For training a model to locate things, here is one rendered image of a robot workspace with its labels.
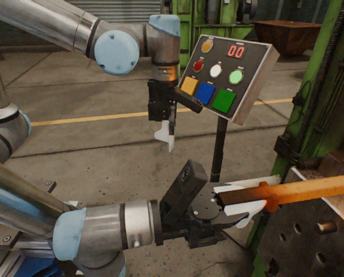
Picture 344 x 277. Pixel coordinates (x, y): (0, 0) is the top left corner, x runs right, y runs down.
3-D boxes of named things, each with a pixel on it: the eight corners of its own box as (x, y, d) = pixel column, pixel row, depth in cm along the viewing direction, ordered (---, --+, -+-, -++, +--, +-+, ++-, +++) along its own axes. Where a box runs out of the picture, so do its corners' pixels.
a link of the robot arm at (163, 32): (146, 14, 53) (179, 14, 53) (148, 59, 59) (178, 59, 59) (145, 15, 46) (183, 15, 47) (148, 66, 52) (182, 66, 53)
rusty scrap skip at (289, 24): (280, 61, 566) (290, 26, 520) (245, 49, 721) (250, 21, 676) (318, 59, 588) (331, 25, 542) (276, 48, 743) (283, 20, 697)
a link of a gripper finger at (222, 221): (239, 204, 39) (194, 209, 38) (241, 198, 38) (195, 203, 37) (251, 226, 35) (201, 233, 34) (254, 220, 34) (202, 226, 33)
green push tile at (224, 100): (225, 113, 75) (235, 94, 74) (211, 106, 80) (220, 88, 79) (228, 115, 76) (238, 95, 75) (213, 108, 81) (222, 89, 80)
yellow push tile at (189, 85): (190, 97, 89) (197, 80, 87) (179, 92, 94) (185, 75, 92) (192, 98, 90) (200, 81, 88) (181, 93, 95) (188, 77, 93)
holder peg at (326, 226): (318, 237, 48) (323, 230, 47) (310, 227, 50) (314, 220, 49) (334, 234, 49) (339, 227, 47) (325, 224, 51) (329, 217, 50)
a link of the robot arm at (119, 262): (102, 241, 50) (93, 211, 44) (135, 271, 44) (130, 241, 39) (71, 269, 45) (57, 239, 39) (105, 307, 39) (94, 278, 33)
